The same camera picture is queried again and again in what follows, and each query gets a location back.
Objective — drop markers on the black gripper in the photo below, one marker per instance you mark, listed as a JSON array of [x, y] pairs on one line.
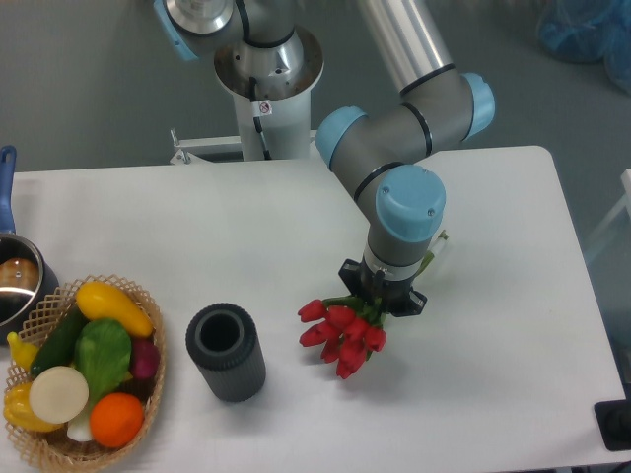
[[398, 298]]

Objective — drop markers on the red tulip bouquet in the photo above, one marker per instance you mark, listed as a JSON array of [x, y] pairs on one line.
[[348, 330]]

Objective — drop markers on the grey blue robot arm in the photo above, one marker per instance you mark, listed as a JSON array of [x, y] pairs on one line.
[[375, 159]]

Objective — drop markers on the dark grey ribbed vase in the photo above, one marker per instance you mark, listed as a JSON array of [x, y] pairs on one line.
[[222, 341]]

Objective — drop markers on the black device at edge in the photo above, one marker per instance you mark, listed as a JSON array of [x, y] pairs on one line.
[[613, 419]]

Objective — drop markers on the purple red onion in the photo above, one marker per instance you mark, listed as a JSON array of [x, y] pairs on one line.
[[145, 359]]

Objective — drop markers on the green lettuce leaf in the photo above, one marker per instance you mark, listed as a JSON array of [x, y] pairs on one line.
[[102, 357]]

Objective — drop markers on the yellow squash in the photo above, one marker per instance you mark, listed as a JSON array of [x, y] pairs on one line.
[[98, 300]]

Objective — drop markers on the orange fruit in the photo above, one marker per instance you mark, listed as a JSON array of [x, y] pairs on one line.
[[116, 419]]

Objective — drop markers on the blue plastic bag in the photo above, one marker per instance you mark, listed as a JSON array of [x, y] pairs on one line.
[[589, 32]]

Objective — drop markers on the green cucumber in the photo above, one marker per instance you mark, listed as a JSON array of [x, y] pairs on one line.
[[59, 346]]

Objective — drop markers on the white round radish slice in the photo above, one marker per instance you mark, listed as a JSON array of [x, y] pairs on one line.
[[58, 395]]

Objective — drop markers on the woven wicker basket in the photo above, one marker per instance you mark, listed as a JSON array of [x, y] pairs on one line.
[[54, 452]]

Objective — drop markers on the yellow bell pepper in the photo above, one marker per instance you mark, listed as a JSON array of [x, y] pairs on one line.
[[18, 411]]

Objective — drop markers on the white frame at right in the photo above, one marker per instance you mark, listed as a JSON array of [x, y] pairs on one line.
[[612, 224]]

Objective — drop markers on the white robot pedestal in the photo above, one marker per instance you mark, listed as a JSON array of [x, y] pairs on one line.
[[271, 89]]

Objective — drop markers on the blue handled saucepan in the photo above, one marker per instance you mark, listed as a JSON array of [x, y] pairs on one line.
[[26, 278]]

